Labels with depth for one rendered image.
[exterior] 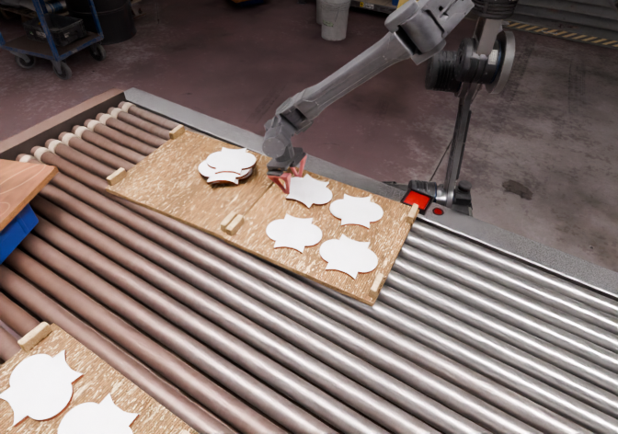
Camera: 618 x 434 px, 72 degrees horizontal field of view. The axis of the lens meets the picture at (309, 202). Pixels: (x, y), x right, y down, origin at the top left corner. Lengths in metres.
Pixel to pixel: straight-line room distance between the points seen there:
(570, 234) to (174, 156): 2.22
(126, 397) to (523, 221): 2.36
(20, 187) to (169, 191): 0.35
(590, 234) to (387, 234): 1.93
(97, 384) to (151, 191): 0.56
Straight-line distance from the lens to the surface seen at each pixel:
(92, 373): 0.98
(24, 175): 1.31
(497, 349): 1.03
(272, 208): 1.18
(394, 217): 1.18
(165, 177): 1.33
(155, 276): 1.09
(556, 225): 2.87
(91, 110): 1.74
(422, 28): 0.90
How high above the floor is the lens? 1.74
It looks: 42 degrees down
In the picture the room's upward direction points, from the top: 2 degrees clockwise
